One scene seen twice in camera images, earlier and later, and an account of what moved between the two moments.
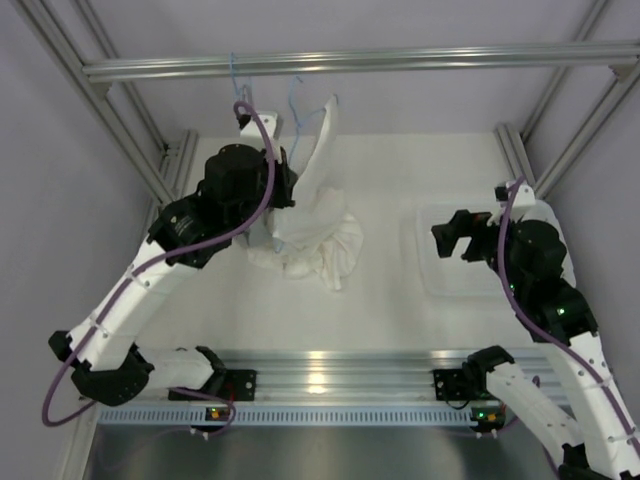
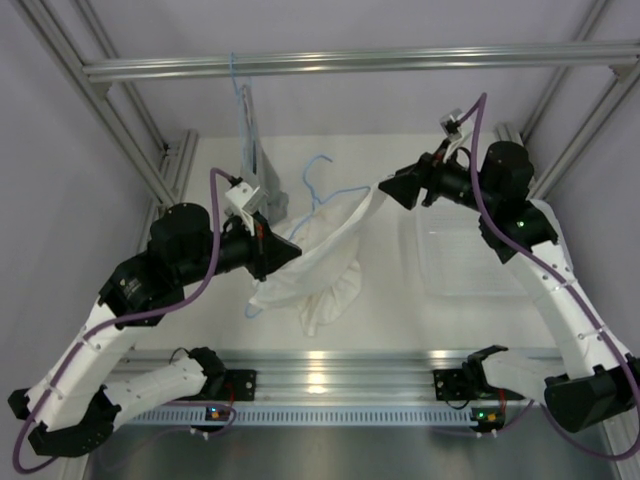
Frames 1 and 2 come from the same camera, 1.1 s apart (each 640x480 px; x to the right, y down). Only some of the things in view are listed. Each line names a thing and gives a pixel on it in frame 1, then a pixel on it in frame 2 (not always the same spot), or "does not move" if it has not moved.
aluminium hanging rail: [368, 62] does not move
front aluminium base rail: [341, 376] does not move
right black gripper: [463, 225] to [407, 183]
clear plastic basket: [451, 275] does not move
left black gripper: [286, 179] to [270, 252]
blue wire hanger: [298, 125] to [251, 310]
